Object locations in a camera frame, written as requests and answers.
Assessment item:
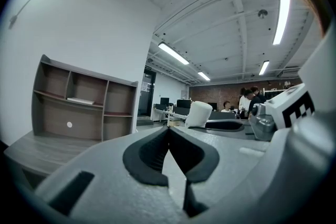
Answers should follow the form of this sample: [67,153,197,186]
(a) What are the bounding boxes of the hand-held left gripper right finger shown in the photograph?
[167,127,271,219]

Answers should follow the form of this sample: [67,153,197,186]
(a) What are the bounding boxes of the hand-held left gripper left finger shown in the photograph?
[34,127,190,224]

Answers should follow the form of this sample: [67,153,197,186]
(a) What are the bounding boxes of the flat white book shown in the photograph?
[67,97,96,105]

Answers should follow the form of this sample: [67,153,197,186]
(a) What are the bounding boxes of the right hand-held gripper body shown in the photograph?
[248,83,316,141]

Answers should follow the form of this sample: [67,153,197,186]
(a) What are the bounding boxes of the black glass door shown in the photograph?
[136,70,157,118]

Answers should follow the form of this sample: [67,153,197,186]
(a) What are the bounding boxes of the wooden desk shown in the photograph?
[3,130,106,189]

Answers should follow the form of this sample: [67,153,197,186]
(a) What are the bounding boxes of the white cylinder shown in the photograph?
[185,101,213,129]

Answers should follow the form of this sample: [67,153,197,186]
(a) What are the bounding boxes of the brown wooden desk hutch shelf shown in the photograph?
[31,54,139,142]

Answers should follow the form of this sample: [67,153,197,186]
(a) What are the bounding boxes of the person's white shirt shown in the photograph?
[298,26,336,119]

